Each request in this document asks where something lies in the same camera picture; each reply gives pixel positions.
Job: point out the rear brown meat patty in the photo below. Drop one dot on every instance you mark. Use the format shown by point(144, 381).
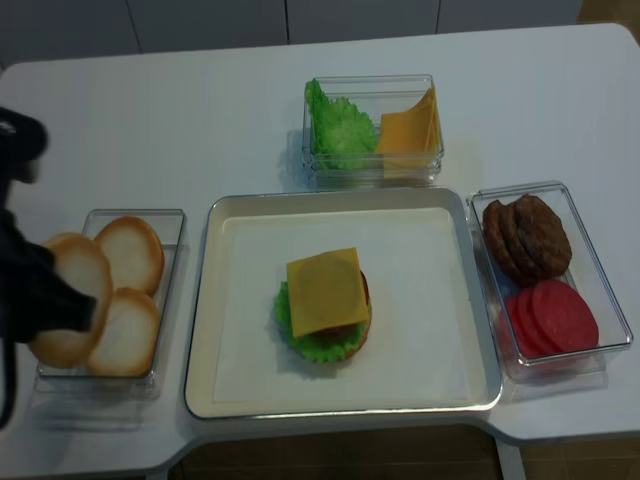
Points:
point(496, 244)

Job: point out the bun half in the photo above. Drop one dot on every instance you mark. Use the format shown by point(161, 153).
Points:
point(134, 252)
point(128, 341)
point(80, 262)

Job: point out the front brown meat patty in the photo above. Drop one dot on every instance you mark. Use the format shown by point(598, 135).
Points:
point(542, 233)

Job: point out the lettuce leaf on burger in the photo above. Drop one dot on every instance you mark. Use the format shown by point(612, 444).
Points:
point(314, 349)

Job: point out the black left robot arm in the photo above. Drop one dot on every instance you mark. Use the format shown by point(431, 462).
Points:
point(23, 141)

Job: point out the green lettuce in container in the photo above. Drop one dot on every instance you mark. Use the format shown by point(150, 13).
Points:
point(341, 134)

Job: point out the white metal tray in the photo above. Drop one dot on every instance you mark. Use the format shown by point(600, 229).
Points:
point(211, 300)

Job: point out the rear red tomato slice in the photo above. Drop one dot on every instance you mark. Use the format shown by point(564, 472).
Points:
point(524, 345)

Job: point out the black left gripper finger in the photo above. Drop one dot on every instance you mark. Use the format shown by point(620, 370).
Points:
point(37, 258)
point(52, 304)

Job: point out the cheese slice on burger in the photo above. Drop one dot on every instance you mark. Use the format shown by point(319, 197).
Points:
point(326, 291)

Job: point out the bottom burger bun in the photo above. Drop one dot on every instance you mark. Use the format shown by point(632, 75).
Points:
point(353, 337)

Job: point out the clear lettuce cheese container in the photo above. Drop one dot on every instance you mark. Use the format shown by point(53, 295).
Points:
point(375, 96)

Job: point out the clear bun container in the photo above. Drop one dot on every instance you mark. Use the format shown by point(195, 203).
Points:
point(78, 381)

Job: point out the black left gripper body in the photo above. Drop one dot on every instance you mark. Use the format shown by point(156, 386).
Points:
point(18, 283)

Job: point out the brown meat patty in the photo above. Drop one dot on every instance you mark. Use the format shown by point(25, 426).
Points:
point(542, 233)
point(519, 254)
point(496, 244)

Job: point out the middle brown meat patty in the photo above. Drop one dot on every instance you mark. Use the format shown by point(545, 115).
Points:
point(519, 254)

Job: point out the red tomato slice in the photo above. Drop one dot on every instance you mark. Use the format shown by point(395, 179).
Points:
point(524, 345)
point(538, 342)
point(563, 317)

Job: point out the front red tomato slice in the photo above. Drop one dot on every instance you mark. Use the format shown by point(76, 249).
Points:
point(563, 317)

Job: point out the white tray liner paper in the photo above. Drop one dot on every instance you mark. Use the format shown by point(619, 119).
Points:
point(422, 346)

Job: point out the middle red tomato slice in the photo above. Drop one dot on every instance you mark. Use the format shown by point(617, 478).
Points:
point(538, 342)

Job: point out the cheese slices in container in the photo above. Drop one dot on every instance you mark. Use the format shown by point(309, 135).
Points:
point(409, 140)

